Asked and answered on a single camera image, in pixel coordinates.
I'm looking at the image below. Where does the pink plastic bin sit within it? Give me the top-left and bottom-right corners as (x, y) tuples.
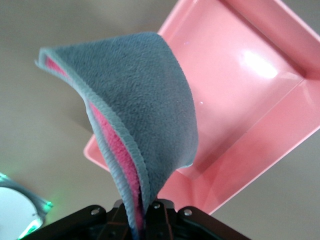
(83, 0), (320, 216)

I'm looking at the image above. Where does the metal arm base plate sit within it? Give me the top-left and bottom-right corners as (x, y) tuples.
(0, 171), (55, 236)

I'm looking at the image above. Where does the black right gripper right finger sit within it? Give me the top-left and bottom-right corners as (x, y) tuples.
(144, 198), (251, 240)

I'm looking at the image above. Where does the grey and pink cloth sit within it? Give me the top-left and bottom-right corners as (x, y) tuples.
(33, 31), (199, 240)

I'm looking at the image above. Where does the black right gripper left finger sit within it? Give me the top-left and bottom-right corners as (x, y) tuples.
(24, 200), (134, 240)

